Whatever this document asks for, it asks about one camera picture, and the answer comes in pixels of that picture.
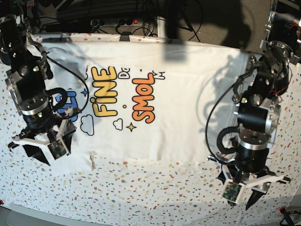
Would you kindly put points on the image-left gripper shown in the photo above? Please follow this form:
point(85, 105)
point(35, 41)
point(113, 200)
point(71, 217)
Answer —
point(45, 123)

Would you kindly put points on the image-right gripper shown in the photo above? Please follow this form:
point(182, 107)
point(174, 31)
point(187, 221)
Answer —
point(251, 154)

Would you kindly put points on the white printed T-shirt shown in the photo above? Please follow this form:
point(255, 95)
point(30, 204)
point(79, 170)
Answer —
point(149, 101)

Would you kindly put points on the red clamp bottom right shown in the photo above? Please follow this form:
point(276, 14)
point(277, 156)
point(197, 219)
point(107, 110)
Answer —
point(286, 221)

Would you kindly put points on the terrazzo patterned tablecloth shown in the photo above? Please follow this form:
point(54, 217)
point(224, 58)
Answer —
point(145, 192)

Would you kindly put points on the black table clamp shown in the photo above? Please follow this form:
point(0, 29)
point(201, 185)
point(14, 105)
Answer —
point(125, 36)

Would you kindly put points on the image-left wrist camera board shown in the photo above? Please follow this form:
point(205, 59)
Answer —
point(58, 149)

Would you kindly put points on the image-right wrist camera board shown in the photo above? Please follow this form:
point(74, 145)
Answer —
point(232, 192)

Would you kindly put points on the white metal stand post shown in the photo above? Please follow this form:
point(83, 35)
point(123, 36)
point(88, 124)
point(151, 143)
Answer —
point(161, 27)

